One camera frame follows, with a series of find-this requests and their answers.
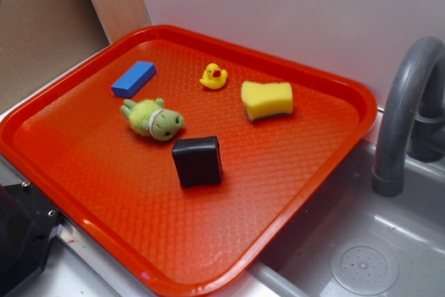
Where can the yellow sponge with green pad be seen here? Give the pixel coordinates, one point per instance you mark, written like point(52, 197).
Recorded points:
point(264, 100)

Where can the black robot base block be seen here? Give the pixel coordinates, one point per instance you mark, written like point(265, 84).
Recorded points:
point(29, 223)

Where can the black rectangular block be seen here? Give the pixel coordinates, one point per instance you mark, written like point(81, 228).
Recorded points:
point(197, 161)

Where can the yellow rubber duck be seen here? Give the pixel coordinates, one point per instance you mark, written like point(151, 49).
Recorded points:
point(214, 77)

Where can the red plastic tray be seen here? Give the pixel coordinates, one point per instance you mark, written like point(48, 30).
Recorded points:
point(73, 143)

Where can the green plush turtle toy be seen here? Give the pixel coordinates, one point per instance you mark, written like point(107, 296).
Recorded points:
point(150, 118)

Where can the blue rectangular block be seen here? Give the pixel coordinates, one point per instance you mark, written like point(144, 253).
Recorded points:
point(134, 79)

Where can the grey toy sink basin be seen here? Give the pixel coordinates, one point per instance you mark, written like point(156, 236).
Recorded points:
point(348, 241)

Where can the grey plastic faucet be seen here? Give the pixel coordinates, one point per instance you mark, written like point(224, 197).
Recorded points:
point(413, 120)

